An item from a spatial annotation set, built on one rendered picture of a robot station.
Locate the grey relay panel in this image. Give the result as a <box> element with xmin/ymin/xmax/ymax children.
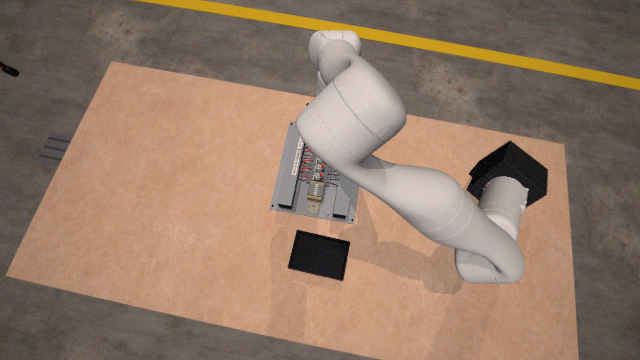
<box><xmin>270</xmin><ymin>121</ymin><xmax>359</xmax><ymax>223</ymax></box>

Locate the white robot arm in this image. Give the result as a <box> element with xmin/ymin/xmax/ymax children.
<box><xmin>296</xmin><ymin>30</ymin><xmax>528</xmax><ymax>284</ymax></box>

